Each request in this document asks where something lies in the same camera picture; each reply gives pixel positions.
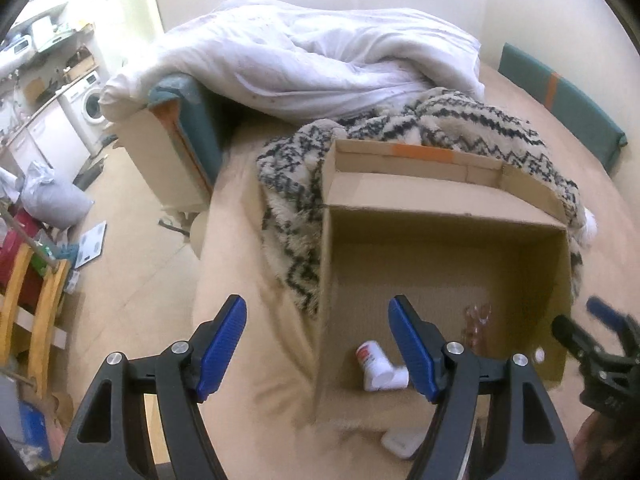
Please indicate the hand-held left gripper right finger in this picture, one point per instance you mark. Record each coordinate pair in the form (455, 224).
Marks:
(412, 355)

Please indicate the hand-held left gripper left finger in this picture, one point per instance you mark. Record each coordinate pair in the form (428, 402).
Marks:
(220, 355)

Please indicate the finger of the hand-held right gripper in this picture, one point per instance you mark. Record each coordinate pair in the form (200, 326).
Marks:
(575, 337)
(602, 308)

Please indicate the white earbuds case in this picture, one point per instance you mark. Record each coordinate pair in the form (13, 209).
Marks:
(400, 444)

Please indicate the cardboard box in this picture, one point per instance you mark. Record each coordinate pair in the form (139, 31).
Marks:
(425, 240)

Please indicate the person's right forearm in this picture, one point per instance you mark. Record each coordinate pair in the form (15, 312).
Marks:
(610, 452)

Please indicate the beige bed sheet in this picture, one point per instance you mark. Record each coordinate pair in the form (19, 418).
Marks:
(250, 360)

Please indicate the white pill bottle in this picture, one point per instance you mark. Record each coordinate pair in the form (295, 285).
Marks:
(375, 366)

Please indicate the small clear object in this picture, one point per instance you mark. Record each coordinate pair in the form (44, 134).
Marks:
(477, 322)

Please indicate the white bathroom scale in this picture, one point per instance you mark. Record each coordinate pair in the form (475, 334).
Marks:
(91, 245)

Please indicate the wooden chair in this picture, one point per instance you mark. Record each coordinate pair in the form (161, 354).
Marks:
(47, 305)

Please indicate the black and cream patterned blanket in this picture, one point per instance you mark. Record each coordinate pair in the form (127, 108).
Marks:
(295, 185)

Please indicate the blue box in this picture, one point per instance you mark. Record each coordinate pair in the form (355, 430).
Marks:
(35, 430)

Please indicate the teal cushion with orange stripe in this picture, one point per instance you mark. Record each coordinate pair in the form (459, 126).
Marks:
(575, 105)

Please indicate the grey stuffed bag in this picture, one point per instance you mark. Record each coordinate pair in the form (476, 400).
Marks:
(55, 202)

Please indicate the red bag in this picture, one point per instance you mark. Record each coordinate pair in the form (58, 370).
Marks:
(15, 260)

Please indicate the teal padded bench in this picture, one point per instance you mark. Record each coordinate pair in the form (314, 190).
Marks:
(197, 125)

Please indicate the white cabinet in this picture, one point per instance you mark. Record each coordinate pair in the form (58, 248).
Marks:
(55, 135)

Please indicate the white washing machine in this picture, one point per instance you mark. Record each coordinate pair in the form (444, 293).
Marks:
(90, 105)

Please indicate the white duvet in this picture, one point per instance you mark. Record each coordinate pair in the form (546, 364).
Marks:
(300, 60)

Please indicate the white kitchen appliance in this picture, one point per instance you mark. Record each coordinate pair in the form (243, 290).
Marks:
(20, 46)

